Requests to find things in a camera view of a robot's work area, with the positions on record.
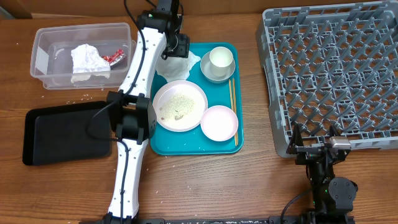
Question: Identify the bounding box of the white napkin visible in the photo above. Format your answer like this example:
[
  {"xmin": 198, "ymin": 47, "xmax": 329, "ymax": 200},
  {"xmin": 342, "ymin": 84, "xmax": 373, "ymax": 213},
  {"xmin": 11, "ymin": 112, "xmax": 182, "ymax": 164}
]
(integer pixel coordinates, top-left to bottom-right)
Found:
[
  {"xmin": 155, "ymin": 51, "xmax": 201, "ymax": 83},
  {"xmin": 71, "ymin": 44, "xmax": 111, "ymax": 83}
]

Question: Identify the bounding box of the red snack wrapper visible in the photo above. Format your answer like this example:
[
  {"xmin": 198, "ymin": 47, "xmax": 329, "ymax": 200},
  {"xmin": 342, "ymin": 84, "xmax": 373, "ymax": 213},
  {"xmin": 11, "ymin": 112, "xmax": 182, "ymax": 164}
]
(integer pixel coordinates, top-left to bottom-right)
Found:
[{"xmin": 102, "ymin": 49, "xmax": 126, "ymax": 67}]

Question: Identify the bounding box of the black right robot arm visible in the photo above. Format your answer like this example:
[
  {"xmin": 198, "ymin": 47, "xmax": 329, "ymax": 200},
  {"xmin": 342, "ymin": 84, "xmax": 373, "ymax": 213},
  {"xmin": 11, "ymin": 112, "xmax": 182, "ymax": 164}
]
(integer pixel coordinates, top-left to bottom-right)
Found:
[{"xmin": 280, "ymin": 123, "xmax": 358, "ymax": 224}]

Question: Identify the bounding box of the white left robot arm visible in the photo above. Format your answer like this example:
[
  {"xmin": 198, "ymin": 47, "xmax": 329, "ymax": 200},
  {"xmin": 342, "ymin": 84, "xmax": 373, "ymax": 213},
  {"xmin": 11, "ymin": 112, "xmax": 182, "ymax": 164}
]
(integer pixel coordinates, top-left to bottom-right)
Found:
[{"xmin": 101, "ymin": 0, "xmax": 190, "ymax": 223}]

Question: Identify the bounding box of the grey dishwasher rack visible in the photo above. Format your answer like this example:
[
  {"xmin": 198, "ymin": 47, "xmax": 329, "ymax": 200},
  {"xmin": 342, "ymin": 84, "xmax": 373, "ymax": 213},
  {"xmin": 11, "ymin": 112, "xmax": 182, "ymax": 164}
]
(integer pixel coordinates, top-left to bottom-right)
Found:
[{"xmin": 256, "ymin": 1, "xmax": 397, "ymax": 157}]

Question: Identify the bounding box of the grey saucer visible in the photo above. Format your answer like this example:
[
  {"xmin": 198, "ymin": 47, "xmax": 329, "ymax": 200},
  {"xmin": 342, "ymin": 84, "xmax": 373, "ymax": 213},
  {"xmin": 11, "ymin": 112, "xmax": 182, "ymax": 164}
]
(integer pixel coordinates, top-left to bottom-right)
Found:
[{"xmin": 200, "ymin": 52, "xmax": 236, "ymax": 83}]

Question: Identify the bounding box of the white cup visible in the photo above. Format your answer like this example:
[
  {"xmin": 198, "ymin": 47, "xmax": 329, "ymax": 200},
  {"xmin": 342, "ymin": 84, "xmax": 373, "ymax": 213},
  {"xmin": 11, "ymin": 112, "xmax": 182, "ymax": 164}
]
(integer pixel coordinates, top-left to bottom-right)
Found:
[{"xmin": 210, "ymin": 47, "xmax": 234, "ymax": 77}]

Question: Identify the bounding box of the large white plate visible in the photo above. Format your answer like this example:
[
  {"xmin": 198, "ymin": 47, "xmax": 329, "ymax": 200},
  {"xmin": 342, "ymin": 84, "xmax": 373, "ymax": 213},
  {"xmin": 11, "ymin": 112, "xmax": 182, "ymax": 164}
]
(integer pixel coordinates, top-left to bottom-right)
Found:
[{"xmin": 152, "ymin": 80, "xmax": 208, "ymax": 132}]

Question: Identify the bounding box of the left wooden chopstick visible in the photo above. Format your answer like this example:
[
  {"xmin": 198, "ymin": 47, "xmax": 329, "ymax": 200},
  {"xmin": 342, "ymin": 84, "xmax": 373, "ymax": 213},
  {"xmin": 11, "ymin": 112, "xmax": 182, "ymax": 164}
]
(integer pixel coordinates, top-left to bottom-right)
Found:
[{"xmin": 229, "ymin": 79, "xmax": 238, "ymax": 146}]

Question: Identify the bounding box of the wooden chopstick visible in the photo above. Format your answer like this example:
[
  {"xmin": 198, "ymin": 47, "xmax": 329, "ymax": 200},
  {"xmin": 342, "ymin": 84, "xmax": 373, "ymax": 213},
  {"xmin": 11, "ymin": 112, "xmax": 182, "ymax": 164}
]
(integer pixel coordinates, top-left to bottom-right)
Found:
[
  {"xmin": 229, "ymin": 79, "xmax": 238, "ymax": 146},
  {"xmin": 231, "ymin": 78, "xmax": 239, "ymax": 146}
]

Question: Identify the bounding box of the right wooden chopstick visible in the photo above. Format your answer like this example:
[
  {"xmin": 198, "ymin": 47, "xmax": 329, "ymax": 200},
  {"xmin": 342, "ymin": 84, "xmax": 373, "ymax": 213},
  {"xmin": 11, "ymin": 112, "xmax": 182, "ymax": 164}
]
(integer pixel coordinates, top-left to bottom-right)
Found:
[{"xmin": 231, "ymin": 78, "xmax": 239, "ymax": 146}]

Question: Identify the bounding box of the teal serving tray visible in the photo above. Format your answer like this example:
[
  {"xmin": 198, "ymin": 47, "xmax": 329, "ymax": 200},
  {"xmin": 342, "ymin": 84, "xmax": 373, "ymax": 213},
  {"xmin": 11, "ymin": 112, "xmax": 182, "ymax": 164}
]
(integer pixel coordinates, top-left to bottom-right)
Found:
[{"xmin": 150, "ymin": 42, "xmax": 244, "ymax": 156}]

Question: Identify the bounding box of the small white bowl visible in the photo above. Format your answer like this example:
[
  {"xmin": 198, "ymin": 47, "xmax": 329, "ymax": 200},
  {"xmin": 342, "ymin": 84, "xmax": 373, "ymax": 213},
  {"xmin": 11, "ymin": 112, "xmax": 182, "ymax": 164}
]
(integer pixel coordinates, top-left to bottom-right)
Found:
[{"xmin": 200, "ymin": 105, "xmax": 239, "ymax": 142}]

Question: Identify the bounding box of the clear plastic bin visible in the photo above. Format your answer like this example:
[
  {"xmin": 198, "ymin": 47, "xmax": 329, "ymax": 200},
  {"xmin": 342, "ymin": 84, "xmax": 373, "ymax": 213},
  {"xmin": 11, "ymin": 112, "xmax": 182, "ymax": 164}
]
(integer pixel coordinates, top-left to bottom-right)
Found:
[{"xmin": 30, "ymin": 22, "xmax": 136, "ymax": 90}]

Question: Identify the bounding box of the black tray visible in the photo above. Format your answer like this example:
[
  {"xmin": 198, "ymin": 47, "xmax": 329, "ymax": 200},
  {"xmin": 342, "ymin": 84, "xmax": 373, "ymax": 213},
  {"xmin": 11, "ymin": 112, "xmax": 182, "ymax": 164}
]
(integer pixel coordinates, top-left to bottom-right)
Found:
[{"xmin": 22, "ymin": 101, "xmax": 111, "ymax": 166}]

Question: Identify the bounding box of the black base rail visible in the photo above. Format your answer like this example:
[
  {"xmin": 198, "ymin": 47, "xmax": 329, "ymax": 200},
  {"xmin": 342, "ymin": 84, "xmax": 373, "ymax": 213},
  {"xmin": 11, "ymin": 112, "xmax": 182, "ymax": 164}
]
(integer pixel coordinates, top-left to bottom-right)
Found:
[{"xmin": 136, "ymin": 215, "xmax": 304, "ymax": 224}]

